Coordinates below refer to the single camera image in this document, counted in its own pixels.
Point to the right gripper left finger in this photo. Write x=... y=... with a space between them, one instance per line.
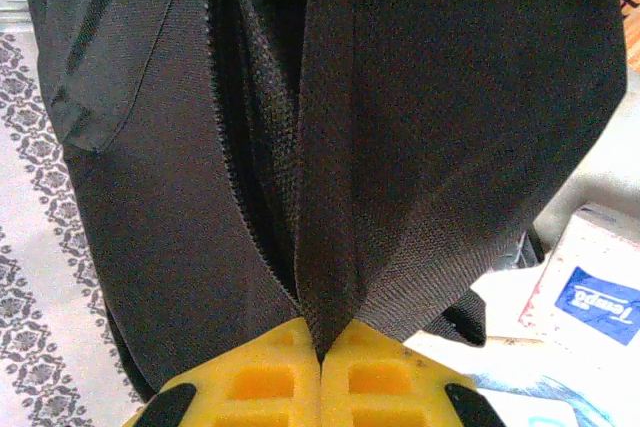
x=260 y=387

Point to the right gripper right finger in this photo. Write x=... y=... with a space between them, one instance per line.
x=380 y=387

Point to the ruler set plastic bag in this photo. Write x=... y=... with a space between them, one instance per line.
x=550 y=397

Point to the pink tissue pack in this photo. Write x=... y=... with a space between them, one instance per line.
x=590 y=297

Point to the black backpack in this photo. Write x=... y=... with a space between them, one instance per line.
x=425 y=97

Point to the orange paperback book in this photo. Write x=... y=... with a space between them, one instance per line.
x=632 y=7

